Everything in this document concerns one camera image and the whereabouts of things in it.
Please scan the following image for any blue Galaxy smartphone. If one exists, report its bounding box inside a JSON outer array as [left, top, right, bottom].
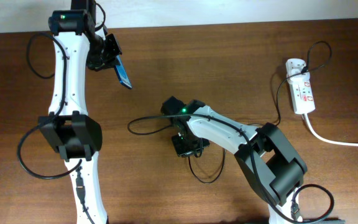
[[114, 55, 132, 90]]

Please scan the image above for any thin black charger cable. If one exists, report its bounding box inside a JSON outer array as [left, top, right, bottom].
[[187, 40, 333, 184]]

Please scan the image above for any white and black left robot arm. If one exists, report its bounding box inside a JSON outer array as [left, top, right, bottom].
[[39, 1, 132, 223]]

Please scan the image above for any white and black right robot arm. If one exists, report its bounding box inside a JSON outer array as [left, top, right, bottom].
[[161, 96, 308, 223]]

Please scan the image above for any white charger plug adapter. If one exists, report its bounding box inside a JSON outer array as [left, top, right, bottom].
[[285, 58, 306, 77]]

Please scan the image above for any white power strip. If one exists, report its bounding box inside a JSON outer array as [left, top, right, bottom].
[[288, 72, 315, 114]]

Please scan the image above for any white power strip cord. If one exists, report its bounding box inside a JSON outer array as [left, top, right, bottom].
[[301, 113, 358, 149]]

